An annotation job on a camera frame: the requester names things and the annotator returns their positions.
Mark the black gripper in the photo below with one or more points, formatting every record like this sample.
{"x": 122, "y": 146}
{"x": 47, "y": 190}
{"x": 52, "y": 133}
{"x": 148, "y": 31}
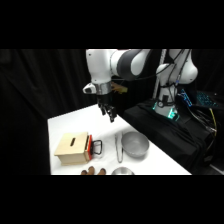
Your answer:
{"x": 104, "y": 100}

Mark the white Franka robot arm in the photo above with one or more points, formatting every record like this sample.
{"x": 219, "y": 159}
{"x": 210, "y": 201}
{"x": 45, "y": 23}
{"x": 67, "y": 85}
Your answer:
{"x": 100, "y": 65}

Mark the light wooden drawer box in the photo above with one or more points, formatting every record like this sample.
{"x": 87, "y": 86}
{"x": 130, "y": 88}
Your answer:
{"x": 71, "y": 148}

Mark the yellow tag on wrist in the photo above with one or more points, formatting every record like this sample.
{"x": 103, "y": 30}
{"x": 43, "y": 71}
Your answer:
{"x": 119, "y": 88}

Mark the grey metal bowl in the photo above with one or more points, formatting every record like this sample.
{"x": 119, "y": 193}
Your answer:
{"x": 135, "y": 144}

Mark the brown round food piece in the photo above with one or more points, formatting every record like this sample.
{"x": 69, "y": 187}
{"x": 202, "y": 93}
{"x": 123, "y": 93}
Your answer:
{"x": 84, "y": 172}
{"x": 91, "y": 170}
{"x": 102, "y": 171}

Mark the small silver metal bowl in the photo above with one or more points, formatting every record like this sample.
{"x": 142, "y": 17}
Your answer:
{"x": 122, "y": 171}

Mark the black curtain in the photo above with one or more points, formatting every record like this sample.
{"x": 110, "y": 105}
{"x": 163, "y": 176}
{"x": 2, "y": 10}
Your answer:
{"x": 40, "y": 86}

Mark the blue backlit keyboard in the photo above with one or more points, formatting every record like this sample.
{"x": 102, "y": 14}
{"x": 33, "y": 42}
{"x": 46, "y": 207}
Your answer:
{"x": 206, "y": 99}

